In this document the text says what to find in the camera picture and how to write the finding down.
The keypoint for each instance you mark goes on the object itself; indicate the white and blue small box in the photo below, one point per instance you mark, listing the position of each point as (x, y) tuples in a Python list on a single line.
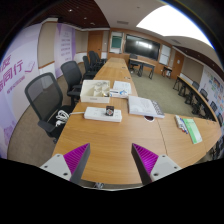
[(117, 93)]

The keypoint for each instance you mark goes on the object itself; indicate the long wooden table row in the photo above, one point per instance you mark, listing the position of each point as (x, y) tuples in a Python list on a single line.
[(191, 90)]

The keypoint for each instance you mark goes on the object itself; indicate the whiteboard with green sheet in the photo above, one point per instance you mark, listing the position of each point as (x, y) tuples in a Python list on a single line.
[(116, 42)]

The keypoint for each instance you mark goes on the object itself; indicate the plain whiteboard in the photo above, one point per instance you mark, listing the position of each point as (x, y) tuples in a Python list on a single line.
[(164, 54)]

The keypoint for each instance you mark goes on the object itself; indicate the group of black office chairs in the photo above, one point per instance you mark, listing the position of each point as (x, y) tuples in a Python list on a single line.
[(91, 63)]

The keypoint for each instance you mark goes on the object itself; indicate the large black wall screen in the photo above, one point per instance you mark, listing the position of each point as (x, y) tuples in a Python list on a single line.
[(142, 46)]

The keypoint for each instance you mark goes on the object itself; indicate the white paper sheet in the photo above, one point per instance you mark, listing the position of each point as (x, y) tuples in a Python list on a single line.
[(122, 86)]

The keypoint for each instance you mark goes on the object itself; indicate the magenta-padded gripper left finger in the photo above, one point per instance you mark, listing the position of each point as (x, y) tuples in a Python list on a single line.
[(75, 160)]

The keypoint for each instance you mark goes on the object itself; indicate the green booklet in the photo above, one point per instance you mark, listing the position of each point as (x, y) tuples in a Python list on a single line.
[(193, 131)]

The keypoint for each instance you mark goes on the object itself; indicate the white open cardboard box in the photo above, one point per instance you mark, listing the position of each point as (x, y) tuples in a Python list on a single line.
[(87, 91)]

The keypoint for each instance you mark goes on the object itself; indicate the thick white book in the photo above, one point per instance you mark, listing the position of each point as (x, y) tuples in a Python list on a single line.
[(143, 106)]

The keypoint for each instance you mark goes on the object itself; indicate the black mesh office chair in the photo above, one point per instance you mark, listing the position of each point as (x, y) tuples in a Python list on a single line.
[(43, 96), (71, 75)]

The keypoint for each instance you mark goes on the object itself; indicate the small wooden side table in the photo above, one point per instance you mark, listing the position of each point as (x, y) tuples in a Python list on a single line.
[(167, 68)]

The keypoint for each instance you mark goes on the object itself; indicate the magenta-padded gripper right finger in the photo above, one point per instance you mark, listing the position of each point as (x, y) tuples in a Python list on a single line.
[(148, 160)]

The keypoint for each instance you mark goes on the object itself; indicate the white power strip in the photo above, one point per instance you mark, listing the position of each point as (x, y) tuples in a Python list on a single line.
[(98, 114)]

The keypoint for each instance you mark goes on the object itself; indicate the large ceiling light panel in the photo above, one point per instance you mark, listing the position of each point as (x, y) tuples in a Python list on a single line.
[(170, 23)]

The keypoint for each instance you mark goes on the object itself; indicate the wooden desk with black legs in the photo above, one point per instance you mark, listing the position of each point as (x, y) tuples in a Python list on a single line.
[(143, 62)]

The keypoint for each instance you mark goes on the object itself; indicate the row of black chairs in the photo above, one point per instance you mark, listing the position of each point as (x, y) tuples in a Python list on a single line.
[(203, 96)]

